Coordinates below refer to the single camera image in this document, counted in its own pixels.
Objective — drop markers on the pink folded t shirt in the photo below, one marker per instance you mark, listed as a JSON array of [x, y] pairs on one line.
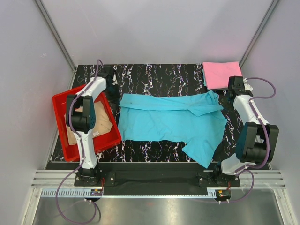
[[217, 74]]

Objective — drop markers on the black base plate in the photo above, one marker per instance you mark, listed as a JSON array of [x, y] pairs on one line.
[[156, 179]]

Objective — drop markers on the beige folded t shirt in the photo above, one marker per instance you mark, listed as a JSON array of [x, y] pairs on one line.
[[102, 126]]

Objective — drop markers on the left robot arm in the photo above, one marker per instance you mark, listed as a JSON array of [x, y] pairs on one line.
[[81, 118]]

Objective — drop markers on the aluminium rail frame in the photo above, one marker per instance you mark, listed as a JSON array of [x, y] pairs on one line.
[[195, 120]]

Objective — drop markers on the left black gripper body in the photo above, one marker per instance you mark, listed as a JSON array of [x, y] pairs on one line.
[[113, 92]]

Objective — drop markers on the turquoise t shirt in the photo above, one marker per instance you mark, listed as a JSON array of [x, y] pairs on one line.
[[196, 120]]

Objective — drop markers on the teal folded t shirt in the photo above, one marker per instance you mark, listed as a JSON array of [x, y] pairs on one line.
[[204, 78]]

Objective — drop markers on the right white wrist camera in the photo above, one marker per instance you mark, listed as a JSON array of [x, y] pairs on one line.
[[247, 87]]

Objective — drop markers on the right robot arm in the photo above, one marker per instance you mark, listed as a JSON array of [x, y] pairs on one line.
[[256, 144]]

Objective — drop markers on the red plastic bin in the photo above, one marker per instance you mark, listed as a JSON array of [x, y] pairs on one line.
[[101, 143]]

